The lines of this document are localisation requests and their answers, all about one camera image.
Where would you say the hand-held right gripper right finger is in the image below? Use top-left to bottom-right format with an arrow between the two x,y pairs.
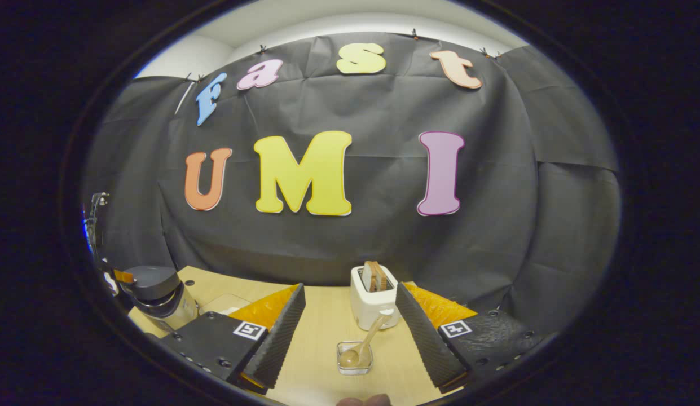
395,282 -> 545,394

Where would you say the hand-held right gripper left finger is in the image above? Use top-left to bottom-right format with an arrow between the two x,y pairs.
160,283 -> 306,394

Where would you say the dark grey rice cooker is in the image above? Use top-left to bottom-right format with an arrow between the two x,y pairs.
124,265 -> 199,332

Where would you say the cream dish of rice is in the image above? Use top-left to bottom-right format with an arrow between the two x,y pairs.
200,293 -> 252,316

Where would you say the wire chopstick holder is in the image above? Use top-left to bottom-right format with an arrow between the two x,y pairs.
336,340 -> 374,376

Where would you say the wooden spoon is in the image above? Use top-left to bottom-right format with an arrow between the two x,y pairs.
340,313 -> 393,367

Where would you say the white toaster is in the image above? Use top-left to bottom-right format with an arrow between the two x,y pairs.
350,264 -> 400,332

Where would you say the black backdrop cloth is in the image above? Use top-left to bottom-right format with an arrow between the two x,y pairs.
82,32 -> 621,333

